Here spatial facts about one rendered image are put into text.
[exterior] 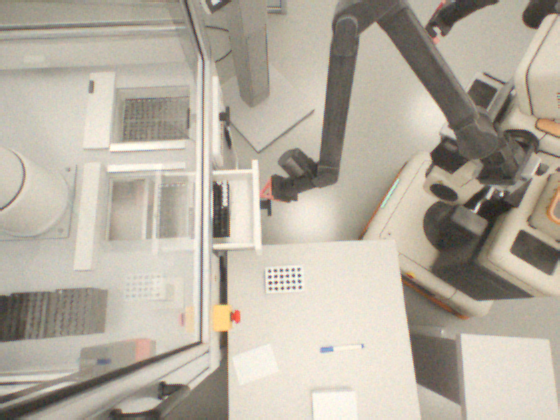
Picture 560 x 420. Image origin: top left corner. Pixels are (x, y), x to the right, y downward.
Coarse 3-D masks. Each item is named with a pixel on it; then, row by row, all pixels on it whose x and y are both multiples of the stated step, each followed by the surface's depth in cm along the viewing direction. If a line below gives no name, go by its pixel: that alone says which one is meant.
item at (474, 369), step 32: (416, 352) 160; (448, 352) 130; (480, 352) 113; (512, 352) 113; (544, 352) 113; (416, 384) 178; (448, 384) 129; (480, 384) 110; (512, 384) 110; (544, 384) 110; (480, 416) 108; (512, 416) 108; (544, 416) 108
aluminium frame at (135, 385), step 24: (192, 0) 94; (144, 360) 53; (168, 360) 59; (192, 360) 76; (96, 384) 38; (120, 384) 41; (144, 384) 50; (192, 384) 74; (24, 408) 28; (48, 408) 29; (72, 408) 32; (96, 408) 37; (120, 408) 41; (144, 408) 48
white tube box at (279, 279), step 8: (272, 272) 116; (280, 272) 119; (288, 272) 116; (296, 272) 116; (272, 280) 115; (280, 280) 115; (288, 280) 117; (296, 280) 115; (272, 288) 118; (280, 288) 118; (288, 288) 118; (296, 288) 114; (304, 288) 114
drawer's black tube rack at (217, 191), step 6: (216, 186) 113; (228, 186) 116; (216, 192) 113; (228, 192) 116; (216, 198) 112; (228, 198) 115; (216, 204) 112; (228, 204) 115; (216, 210) 111; (228, 210) 114; (216, 216) 110; (228, 216) 113; (216, 222) 110; (216, 228) 109; (216, 234) 109
